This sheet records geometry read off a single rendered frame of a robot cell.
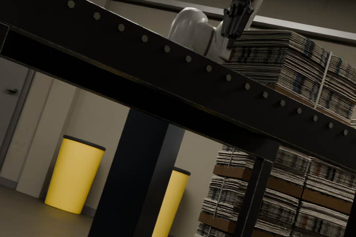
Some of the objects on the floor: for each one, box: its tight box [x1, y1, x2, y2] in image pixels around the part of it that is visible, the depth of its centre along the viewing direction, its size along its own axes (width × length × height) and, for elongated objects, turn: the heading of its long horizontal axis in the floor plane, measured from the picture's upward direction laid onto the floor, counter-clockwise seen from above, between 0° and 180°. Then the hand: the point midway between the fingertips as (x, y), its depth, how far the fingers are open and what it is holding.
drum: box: [152, 167, 191, 237], centre depth 598 cm, size 44×44×71 cm
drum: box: [45, 135, 106, 214], centre depth 634 cm, size 44×45×70 cm
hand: (226, 48), depth 197 cm, fingers closed
